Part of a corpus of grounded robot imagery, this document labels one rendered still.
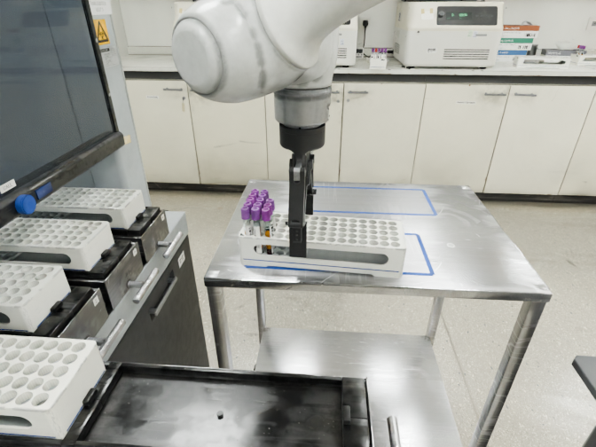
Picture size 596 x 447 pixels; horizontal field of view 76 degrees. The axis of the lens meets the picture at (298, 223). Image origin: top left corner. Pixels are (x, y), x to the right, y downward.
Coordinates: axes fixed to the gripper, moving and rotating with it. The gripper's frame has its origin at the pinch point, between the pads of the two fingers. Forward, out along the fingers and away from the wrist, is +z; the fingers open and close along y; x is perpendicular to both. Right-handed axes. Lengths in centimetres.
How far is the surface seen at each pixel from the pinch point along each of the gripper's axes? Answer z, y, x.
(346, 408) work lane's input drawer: 4.9, -32.1, -9.5
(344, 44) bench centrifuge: -16, 197, 0
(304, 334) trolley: 59, 31, 3
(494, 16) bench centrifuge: -31, 205, -86
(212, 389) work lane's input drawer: 7.1, -30.3, 7.9
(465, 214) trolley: 5.6, 21.7, -35.3
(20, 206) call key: -11.1, -17.2, 39.6
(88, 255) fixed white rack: 3.0, -9.2, 38.2
